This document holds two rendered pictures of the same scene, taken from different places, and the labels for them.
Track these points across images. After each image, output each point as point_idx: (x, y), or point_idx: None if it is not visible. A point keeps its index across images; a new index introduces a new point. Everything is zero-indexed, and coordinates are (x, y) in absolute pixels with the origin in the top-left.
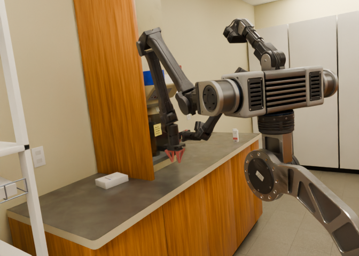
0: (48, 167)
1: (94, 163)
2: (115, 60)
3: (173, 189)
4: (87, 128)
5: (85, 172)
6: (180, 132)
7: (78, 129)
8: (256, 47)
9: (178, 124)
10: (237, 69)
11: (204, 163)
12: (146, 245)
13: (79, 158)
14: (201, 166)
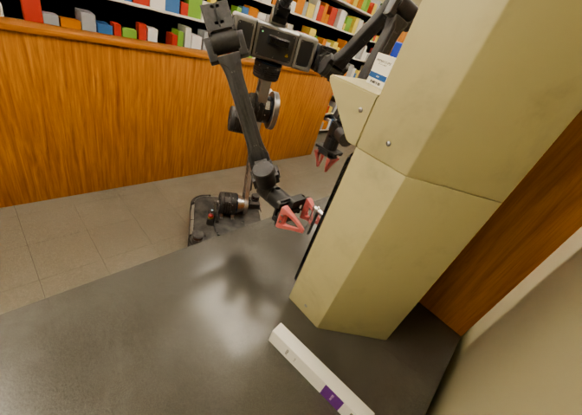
0: None
1: (486, 327)
2: None
3: (315, 201)
4: (553, 267)
5: (482, 321)
6: (306, 197)
7: (556, 255)
8: (290, 4)
9: None
10: (228, 4)
11: (238, 246)
12: None
13: (507, 296)
14: (253, 236)
